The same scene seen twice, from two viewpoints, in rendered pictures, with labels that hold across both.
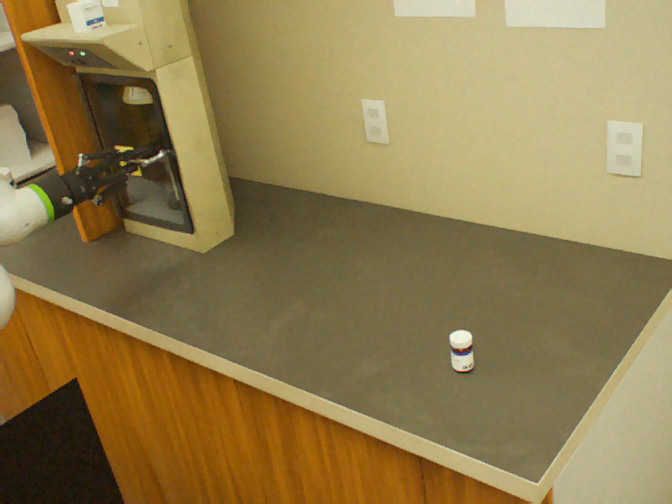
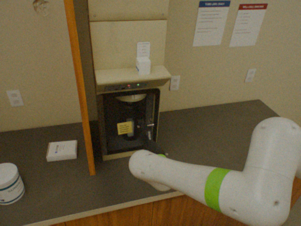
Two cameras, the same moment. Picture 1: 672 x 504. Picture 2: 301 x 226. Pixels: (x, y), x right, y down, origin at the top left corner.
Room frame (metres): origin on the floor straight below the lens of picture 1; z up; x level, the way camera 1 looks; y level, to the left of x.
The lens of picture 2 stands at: (1.25, 1.27, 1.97)
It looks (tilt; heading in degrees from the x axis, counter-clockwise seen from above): 36 degrees down; 299
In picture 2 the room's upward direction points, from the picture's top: 3 degrees clockwise
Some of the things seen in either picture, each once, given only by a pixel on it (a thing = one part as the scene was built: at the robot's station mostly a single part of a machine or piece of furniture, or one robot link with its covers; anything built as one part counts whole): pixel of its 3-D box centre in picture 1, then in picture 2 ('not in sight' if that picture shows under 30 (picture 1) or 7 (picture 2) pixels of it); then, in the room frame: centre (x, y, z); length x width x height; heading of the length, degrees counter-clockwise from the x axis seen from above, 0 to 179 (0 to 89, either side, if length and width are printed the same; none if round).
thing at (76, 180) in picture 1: (80, 184); (150, 145); (1.65, 0.55, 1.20); 0.09 x 0.07 x 0.08; 137
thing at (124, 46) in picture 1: (86, 51); (132, 83); (1.79, 0.48, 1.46); 0.32 x 0.11 x 0.10; 47
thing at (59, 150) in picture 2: not in sight; (62, 150); (2.17, 0.64, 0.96); 0.16 x 0.12 x 0.04; 43
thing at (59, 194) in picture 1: (53, 198); (155, 157); (1.59, 0.59, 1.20); 0.12 x 0.06 x 0.09; 47
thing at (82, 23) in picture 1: (86, 16); (143, 65); (1.76, 0.45, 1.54); 0.05 x 0.05 x 0.06; 49
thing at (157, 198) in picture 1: (135, 154); (130, 124); (1.82, 0.45, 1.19); 0.30 x 0.01 x 0.40; 47
